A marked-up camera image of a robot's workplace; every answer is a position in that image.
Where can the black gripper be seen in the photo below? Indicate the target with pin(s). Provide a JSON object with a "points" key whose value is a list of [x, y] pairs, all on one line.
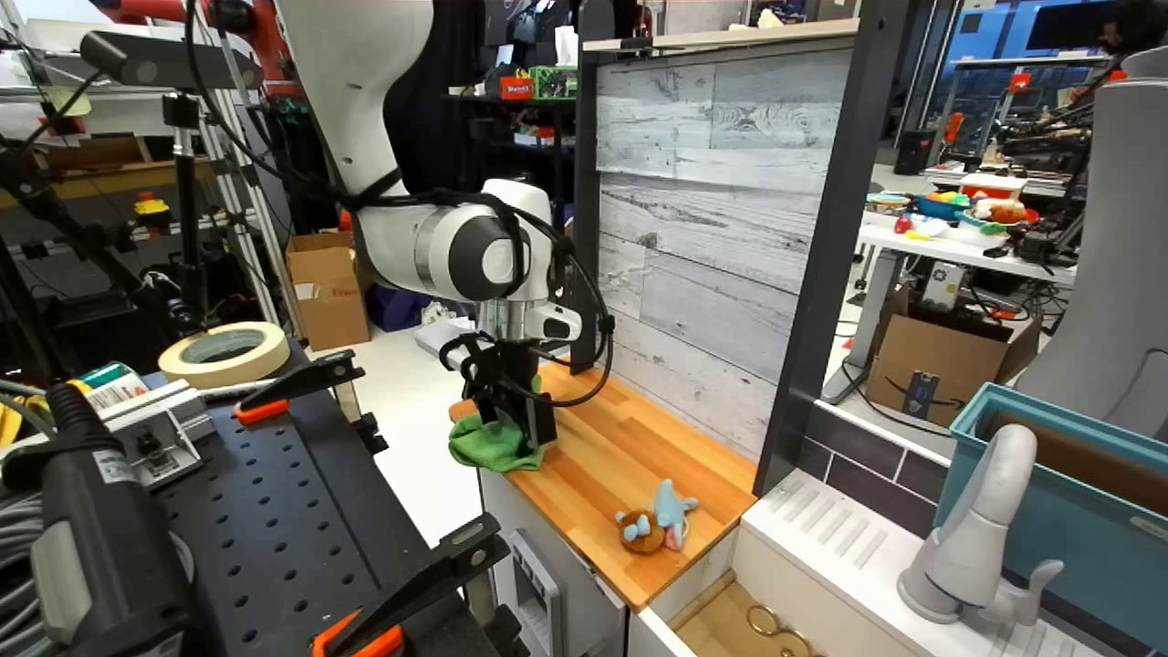
{"points": [[501, 382]]}

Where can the green cloth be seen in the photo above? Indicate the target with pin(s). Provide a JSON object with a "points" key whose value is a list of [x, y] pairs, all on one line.
{"points": [[491, 447]]}

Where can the small blue brown toy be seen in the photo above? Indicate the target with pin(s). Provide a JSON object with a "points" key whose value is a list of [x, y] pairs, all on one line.
{"points": [[661, 525]]}

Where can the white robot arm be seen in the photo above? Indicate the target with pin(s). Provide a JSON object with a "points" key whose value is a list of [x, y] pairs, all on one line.
{"points": [[486, 244]]}

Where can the wooden toy kitchen counter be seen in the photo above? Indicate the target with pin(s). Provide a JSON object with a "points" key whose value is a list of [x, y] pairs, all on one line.
{"points": [[610, 454]]}

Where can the white toy sink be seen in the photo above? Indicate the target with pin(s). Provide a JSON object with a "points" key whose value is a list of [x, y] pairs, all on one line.
{"points": [[810, 572]]}

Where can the grey toy faucet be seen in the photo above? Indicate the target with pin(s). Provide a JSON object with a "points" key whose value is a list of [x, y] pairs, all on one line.
{"points": [[957, 572]]}

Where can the teal toy shelf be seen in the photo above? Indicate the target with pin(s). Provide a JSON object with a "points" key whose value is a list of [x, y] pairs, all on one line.
{"points": [[1096, 501]]}

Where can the black orange clamp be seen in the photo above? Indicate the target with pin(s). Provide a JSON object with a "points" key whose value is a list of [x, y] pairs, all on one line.
{"points": [[375, 630], [274, 400]]}

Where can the black perforated workbench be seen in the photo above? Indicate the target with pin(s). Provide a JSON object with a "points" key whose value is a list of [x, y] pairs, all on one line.
{"points": [[293, 525]]}

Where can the black orange clamp front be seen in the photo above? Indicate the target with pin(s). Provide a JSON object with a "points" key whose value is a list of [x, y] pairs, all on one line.
{"points": [[375, 630]]}

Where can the masking tape roll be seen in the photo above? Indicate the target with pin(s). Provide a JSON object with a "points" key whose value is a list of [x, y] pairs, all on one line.
{"points": [[222, 355]]}

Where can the whitewashed wood back panel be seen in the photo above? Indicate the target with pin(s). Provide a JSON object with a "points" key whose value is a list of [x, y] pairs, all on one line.
{"points": [[710, 172]]}

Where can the cardboard box under table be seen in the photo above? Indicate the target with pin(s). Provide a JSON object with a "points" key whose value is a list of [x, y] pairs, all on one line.
{"points": [[930, 367]]}

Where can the black camera on tripod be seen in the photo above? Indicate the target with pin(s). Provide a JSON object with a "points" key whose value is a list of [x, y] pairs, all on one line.
{"points": [[164, 58]]}

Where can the black vertical post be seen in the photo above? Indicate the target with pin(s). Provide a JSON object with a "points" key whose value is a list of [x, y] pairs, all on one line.
{"points": [[867, 97]]}

